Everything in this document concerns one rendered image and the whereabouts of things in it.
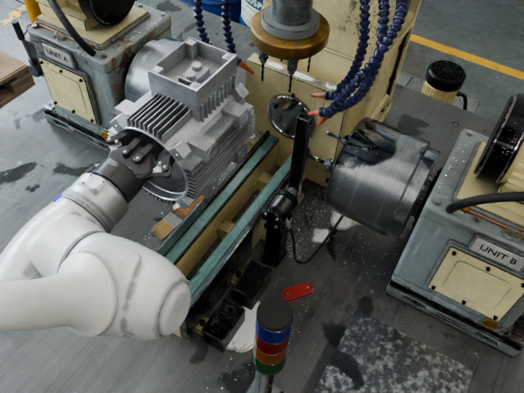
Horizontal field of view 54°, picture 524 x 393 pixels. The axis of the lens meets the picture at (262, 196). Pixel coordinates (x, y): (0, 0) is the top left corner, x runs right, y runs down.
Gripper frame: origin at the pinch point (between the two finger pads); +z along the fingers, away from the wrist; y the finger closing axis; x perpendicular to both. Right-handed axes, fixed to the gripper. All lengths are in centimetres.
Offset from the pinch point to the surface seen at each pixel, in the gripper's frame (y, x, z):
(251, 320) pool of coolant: -18, 56, -10
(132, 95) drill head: 37, 32, 20
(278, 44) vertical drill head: -1.9, 7.1, 30.6
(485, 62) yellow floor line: -35, 166, 252
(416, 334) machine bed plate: -55, 58, 8
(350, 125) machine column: -14, 47, 53
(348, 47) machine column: -9, 24, 56
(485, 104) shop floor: -47, 162, 210
